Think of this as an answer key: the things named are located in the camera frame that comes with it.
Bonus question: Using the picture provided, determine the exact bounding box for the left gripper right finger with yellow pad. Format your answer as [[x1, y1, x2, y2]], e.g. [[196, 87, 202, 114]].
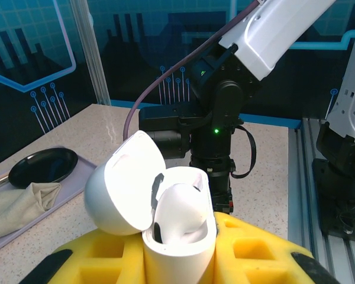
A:
[[212, 211, 341, 284]]

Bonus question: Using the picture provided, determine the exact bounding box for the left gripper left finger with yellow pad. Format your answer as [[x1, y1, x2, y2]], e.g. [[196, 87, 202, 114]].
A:
[[17, 227, 149, 284]]

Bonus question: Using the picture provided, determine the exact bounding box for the white earbud charging case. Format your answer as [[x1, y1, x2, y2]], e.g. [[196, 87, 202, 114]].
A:
[[83, 130, 218, 284]]

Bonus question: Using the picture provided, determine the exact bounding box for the white wireless earbud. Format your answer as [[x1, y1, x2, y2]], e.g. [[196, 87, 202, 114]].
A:
[[153, 174, 211, 244]]

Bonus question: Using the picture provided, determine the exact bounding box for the lavender plastic tray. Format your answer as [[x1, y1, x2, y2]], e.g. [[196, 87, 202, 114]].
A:
[[0, 146, 97, 258]]

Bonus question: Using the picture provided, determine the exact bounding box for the beige folded cloth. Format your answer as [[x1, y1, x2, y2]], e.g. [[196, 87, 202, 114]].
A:
[[0, 182, 62, 242]]

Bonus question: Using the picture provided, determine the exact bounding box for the black round plate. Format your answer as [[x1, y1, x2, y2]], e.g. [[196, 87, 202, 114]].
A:
[[8, 149, 79, 189]]

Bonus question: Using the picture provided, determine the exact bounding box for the short black right wrist cable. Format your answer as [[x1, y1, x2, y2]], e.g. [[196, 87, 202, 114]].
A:
[[232, 125, 257, 179]]

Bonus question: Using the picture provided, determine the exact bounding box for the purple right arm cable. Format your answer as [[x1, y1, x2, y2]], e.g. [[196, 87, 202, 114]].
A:
[[122, 0, 266, 143]]

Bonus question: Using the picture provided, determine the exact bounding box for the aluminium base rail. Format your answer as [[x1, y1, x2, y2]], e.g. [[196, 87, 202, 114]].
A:
[[287, 117, 355, 284]]

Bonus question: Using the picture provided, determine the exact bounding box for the aluminium frame post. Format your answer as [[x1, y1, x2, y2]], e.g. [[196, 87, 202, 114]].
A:
[[69, 0, 112, 106]]

